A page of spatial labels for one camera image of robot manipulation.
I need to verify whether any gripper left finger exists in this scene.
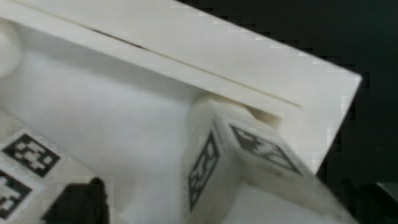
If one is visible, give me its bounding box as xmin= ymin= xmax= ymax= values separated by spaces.
xmin=40 ymin=178 xmax=110 ymax=224

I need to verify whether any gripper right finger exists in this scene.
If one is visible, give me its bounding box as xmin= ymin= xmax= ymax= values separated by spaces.
xmin=339 ymin=179 xmax=398 ymax=224

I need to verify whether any white square table top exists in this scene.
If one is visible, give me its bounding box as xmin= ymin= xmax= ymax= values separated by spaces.
xmin=0 ymin=6 xmax=303 ymax=224

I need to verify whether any white obstacle fence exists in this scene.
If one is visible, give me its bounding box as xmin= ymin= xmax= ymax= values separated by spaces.
xmin=3 ymin=0 xmax=360 ymax=169

